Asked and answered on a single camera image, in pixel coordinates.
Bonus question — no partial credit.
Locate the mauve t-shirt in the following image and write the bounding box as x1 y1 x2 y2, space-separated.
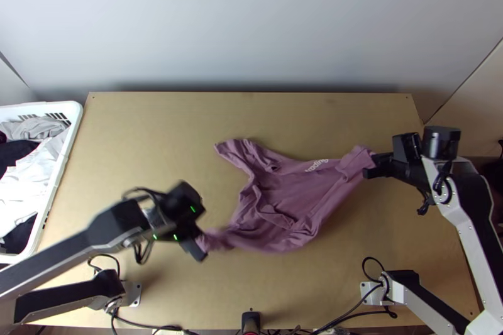
198 138 379 256

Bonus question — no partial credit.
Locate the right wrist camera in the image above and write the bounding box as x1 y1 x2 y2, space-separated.
392 132 424 164

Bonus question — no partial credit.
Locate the black cable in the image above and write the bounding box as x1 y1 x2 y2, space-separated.
134 239 155 266
362 256 389 285
109 303 185 335
313 302 399 332
416 161 453 216
86 254 121 278

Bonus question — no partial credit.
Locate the heap of clothes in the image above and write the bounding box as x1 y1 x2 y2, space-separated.
0 113 66 254

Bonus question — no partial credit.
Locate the white laundry basket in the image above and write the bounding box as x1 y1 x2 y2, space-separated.
0 101 84 265

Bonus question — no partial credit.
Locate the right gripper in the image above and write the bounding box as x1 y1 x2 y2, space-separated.
362 151 434 195

